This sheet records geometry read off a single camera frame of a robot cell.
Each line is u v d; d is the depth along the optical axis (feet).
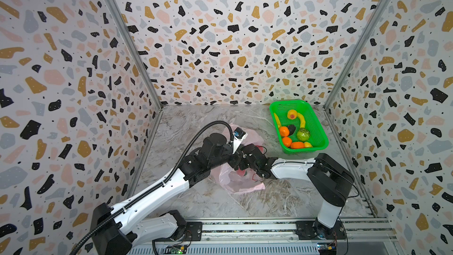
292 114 3.62
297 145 3.16
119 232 1.23
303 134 3.28
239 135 1.95
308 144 3.20
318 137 3.20
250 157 2.32
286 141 3.21
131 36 2.86
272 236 2.40
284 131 3.21
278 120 3.65
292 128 3.43
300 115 3.71
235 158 2.04
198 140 1.59
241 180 2.91
